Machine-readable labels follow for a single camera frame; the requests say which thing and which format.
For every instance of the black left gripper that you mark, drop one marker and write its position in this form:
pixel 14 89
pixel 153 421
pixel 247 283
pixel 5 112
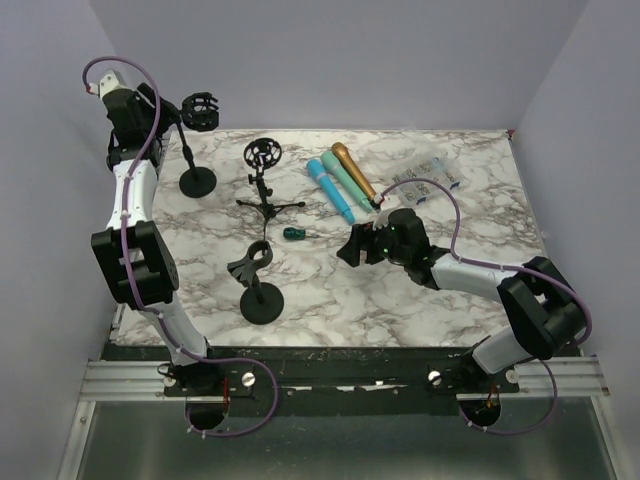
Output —
pixel 168 117

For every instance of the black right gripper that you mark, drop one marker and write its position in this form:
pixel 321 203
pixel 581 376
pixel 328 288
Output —
pixel 362 237

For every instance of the gold microphone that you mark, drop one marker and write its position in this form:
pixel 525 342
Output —
pixel 343 155

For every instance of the blue microphone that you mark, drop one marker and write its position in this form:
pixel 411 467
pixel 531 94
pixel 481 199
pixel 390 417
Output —
pixel 318 173

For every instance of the mint green microphone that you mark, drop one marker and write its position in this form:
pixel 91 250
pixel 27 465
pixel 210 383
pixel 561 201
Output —
pixel 333 166

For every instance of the black tripod microphone stand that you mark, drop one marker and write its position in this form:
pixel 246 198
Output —
pixel 260 155

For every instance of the black clip microphone stand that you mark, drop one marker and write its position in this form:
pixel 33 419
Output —
pixel 261 303

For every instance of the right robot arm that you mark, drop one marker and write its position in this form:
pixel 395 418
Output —
pixel 543 315

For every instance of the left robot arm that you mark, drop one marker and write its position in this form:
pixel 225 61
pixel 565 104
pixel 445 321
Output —
pixel 137 265

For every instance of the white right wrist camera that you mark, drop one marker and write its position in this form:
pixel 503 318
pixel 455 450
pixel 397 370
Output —
pixel 382 219

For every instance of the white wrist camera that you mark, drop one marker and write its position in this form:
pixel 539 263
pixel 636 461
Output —
pixel 382 219
pixel 110 82

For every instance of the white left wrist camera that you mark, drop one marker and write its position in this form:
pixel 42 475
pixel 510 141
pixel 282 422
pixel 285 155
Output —
pixel 110 82

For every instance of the green handled screwdriver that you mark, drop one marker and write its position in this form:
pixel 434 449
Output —
pixel 295 234

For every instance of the black front table rail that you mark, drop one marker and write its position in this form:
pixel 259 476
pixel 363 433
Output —
pixel 331 381

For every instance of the aluminium table frame rail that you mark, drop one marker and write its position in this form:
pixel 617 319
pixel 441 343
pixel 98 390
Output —
pixel 105 382

